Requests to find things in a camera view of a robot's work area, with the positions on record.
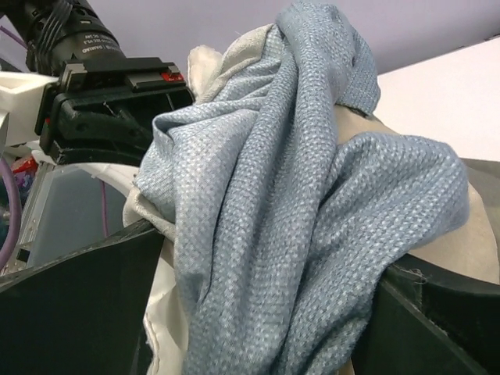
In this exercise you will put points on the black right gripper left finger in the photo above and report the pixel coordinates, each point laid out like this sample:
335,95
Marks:
81,313

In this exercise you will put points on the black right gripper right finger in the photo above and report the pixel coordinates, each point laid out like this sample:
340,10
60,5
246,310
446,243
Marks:
428,320

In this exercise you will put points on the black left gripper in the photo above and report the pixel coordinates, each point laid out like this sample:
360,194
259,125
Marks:
101,110

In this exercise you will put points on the cream white pillow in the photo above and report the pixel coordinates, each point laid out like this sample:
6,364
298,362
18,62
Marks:
470,250

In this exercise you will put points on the blue-grey pillowcase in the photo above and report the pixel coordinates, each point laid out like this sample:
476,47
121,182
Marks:
281,231

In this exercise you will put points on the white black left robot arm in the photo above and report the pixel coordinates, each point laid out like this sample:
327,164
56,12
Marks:
58,31

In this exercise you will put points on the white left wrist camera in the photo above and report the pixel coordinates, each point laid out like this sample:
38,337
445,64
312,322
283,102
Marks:
21,95

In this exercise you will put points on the aluminium frame rail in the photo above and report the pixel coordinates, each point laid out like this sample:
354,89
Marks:
27,247

